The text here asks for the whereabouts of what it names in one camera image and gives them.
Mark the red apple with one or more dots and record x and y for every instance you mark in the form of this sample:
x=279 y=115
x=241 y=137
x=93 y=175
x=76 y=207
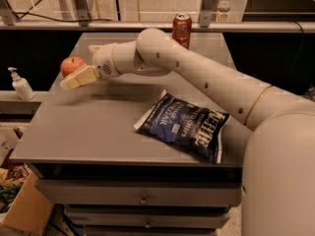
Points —
x=70 y=64

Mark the metal railing frame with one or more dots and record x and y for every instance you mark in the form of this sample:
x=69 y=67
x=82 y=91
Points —
x=134 y=15

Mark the blue kettle chips bag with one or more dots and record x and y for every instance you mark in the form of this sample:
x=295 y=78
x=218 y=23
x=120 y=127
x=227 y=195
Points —
x=185 y=125

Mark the grey drawer cabinet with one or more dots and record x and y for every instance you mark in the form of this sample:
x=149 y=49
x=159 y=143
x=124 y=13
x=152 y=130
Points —
x=114 y=181

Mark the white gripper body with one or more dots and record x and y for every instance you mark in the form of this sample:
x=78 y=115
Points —
x=102 y=60

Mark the white pump bottle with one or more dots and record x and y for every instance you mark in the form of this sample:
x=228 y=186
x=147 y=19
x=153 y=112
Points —
x=21 y=85

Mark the red soda can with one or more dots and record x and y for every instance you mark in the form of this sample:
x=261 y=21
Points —
x=181 y=29

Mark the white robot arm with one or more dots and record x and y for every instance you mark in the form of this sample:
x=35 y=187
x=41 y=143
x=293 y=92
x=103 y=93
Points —
x=278 y=187

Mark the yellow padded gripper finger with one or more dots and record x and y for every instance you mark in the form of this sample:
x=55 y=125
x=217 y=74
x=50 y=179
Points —
x=97 y=48
x=82 y=76

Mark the cardboard box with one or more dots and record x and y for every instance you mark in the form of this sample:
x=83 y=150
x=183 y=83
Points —
x=24 y=210

